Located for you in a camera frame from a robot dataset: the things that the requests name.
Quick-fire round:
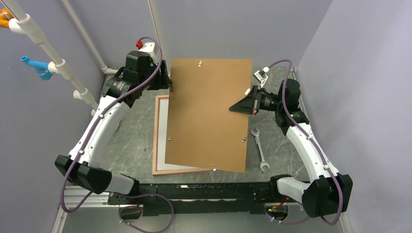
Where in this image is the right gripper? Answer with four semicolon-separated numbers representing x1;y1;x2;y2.
229;85;284;115

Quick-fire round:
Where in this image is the landscape photo print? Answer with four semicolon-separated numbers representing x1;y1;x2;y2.
156;99;210;172

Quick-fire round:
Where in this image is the brown backing board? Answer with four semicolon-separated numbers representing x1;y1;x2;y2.
165;58;253;173

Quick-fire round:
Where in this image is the wooden picture frame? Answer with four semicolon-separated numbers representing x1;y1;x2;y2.
152;95;213;177

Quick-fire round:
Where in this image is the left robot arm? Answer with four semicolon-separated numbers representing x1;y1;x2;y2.
55;42;171;204

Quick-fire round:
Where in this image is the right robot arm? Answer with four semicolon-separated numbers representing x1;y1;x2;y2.
229;67;353;218

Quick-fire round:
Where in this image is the silver wrench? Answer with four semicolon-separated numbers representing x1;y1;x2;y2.
251;128;270;173

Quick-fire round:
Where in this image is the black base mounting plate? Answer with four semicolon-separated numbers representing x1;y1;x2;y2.
108;182;296;217

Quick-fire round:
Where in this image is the blue pipe fitting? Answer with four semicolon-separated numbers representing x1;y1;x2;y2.
20;56;53;81

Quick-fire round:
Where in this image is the orange pipe fitting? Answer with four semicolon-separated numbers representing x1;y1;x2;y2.
0;8;14;29

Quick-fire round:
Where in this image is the aluminium rail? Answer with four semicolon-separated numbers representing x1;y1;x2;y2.
51;185;354;233

